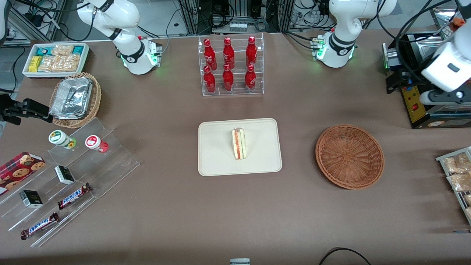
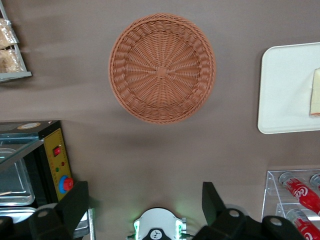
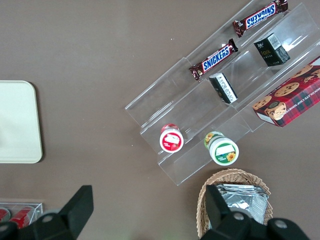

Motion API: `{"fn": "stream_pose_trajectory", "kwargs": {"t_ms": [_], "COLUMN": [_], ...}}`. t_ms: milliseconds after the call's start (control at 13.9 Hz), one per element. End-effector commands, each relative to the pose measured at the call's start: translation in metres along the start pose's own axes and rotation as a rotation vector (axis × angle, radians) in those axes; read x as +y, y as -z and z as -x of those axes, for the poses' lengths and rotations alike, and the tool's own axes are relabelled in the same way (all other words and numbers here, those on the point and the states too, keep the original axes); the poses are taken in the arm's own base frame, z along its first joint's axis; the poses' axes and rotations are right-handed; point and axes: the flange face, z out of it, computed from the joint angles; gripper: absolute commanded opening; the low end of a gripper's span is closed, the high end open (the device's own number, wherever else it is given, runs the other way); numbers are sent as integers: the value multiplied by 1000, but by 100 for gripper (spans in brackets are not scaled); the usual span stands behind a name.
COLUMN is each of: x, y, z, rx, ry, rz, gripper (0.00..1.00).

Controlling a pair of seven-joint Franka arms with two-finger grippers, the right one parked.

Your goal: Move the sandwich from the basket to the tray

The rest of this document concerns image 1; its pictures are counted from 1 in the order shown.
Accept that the green label cup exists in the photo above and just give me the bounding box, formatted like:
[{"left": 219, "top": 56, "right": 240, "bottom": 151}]
[{"left": 49, "top": 130, "right": 77, "bottom": 149}]

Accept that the aluminium frame rack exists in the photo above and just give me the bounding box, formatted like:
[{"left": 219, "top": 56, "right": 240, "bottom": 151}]
[{"left": 178, "top": 0, "right": 297, "bottom": 34}]

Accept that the snickers chocolate bar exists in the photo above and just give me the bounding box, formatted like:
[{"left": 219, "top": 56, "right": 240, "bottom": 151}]
[
  {"left": 20, "top": 212, "right": 60, "bottom": 240},
  {"left": 57, "top": 183, "right": 92, "bottom": 210}
]

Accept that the small clear cracker bag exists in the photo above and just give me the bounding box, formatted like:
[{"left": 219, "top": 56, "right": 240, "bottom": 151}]
[{"left": 52, "top": 45, "right": 75, "bottom": 57}]

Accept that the triangular sandwich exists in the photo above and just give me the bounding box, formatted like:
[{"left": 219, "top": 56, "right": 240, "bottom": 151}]
[{"left": 231, "top": 127, "right": 248, "bottom": 161}]

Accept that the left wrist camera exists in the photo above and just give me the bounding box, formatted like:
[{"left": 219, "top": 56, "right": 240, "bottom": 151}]
[{"left": 419, "top": 89, "right": 465, "bottom": 106}]

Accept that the light wicker basket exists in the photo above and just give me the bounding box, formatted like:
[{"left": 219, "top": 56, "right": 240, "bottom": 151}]
[{"left": 49, "top": 72, "right": 102, "bottom": 129}]

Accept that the clear acrylic bottle rack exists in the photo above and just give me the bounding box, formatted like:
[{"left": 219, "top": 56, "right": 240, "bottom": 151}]
[{"left": 198, "top": 32, "right": 265, "bottom": 97}]

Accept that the white plastic snack bin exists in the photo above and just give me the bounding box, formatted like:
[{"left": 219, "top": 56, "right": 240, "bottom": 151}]
[{"left": 22, "top": 42, "right": 91, "bottom": 80}]

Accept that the stack of foil trays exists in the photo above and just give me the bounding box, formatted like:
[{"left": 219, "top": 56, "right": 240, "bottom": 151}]
[{"left": 50, "top": 77, "right": 93, "bottom": 120}]

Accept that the black food warmer appliance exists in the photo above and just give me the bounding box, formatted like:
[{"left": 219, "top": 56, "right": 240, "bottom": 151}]
[{"left": 390, "top": 6, "right": 471, "bottom": 129}]

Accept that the red cola bottle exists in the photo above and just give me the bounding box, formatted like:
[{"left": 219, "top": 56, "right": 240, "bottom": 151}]
[
  {"left": 203, "top": 38, "right": 218, "bottom": 71},
  {"left": 222, "top": 64, "right": 234, "bottom": 92},
  {"left": 245, "top": 65, "right": 257, "bottom": 92},
  {"left": 245, "top": 36, "right": 258, "bottom": 68},
  {"left": 223, "top": 37, "right": 235, "bottom": 70},
  {"left": 203, "top": 66, "right": 217, "bottom": 93}
]

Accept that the clear acrylic tiered stand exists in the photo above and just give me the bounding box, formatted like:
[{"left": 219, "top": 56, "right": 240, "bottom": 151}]
[{"left": 0, "top": 117, "right": 141, "bottom": 248}]

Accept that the round brown wicker basket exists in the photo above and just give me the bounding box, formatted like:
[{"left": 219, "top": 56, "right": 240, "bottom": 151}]
[{"left": 315, "top": 124, "right": 385, "bottom": 190}]

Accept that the grey wire rack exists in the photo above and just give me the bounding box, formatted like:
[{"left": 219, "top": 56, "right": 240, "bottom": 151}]
[{"left": 435, "top": 146, "right": 471, "bottom": 226}]

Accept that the grey box with green light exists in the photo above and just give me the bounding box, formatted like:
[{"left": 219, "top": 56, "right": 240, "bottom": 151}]
[{"left": 382, "top": 42, "right": 403, "bottom": 72}]

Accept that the black floor cable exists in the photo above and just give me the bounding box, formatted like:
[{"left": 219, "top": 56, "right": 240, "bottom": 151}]
[{"left": 318, "top": 247, "right": 372, "bottom": 265}]

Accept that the large clear cracker bag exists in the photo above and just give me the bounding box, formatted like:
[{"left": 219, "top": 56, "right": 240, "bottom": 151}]
[{"left": 38, "top": 54, "right": 81, "bottom": 73}]

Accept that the beige plastic tray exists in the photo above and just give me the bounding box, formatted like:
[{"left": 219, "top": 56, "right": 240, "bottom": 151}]
[{"left": 198, "top": 118, "right": 283, "bottom": 177}]

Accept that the red cookie box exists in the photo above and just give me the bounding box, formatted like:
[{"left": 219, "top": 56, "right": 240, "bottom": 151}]
[{"left": 0, "top": 152, "right": 46, "bottom": 195}]

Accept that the red label cup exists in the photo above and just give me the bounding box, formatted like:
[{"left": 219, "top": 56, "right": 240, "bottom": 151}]
[{"left": 85, "top": 135, "right": 109, "bottom": 153}]

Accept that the small dark green box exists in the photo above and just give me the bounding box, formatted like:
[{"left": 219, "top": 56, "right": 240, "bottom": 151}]
[
  {"left": 54, "top": 165, "right": 76, "bottom": 185},
  {"left": 19, "top": 190, "right": 44, "bottom": 209}
]

